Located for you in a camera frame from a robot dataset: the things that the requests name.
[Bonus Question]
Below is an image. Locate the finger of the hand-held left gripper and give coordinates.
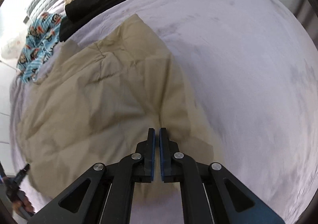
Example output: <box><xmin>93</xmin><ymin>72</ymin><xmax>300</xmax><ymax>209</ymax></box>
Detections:
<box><xmin>14</xmin><ymin>163</ymin><xmax>31</xmax><ymax>185</ymax></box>

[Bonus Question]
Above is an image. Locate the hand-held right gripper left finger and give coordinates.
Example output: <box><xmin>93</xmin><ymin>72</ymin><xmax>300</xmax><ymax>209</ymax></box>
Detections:
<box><xmin>27</xmin><ymin>128</ymin><xmax>156</xmax><ymax>224</ymax></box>

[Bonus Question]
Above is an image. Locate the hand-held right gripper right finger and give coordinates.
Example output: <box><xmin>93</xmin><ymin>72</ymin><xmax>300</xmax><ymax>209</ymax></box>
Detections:
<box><xmin>159</xmin><ymin>127</ymin><xmax>285</xmax><ymax>224</ymax></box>

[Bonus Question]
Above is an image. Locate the beige puffer jacket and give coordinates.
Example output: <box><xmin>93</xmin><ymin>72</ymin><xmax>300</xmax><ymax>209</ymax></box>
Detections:
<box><xmin>17</xmin><ymin>14</ymin><xmax>225</xmax><ymax>205</ymax></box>

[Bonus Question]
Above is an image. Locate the person's left hand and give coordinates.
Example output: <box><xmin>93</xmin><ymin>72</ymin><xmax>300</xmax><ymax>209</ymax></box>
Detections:
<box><xmin>15</xmin><ymin>189</ymin><xmax>35</xmax><ymax>214</ymax></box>

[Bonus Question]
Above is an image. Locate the lavender bed blanket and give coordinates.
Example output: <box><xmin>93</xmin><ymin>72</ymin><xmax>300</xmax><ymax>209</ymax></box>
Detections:
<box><xmin>9</xmin><ymin>0</ymin><xmax>318</xmax><ymax>224</ymax></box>

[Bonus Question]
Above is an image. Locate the blue monkey print cloth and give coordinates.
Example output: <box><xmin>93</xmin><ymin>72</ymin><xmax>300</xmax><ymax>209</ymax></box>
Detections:
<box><xmin>16</xmin><ymin>12</ymin><xmax>67</xmax><ymax>83</ymax></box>

